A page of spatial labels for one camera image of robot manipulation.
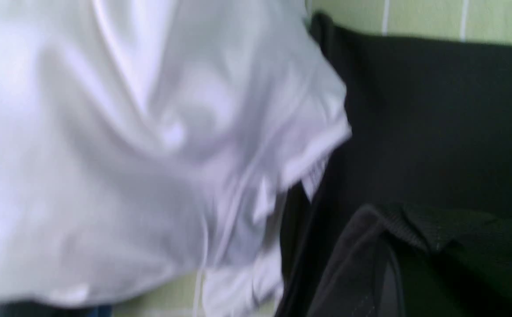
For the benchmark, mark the green checkered tablecloth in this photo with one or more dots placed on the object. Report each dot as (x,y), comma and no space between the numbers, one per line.
(471,21)

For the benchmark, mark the blue crumpled garment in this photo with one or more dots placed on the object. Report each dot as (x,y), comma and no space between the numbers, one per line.
(32,309)

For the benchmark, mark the white crumpled shirt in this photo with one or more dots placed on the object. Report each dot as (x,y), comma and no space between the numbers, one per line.
(141,140)

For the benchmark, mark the dark gray long-sleeved shirt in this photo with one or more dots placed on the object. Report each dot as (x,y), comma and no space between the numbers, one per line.
(413,216)

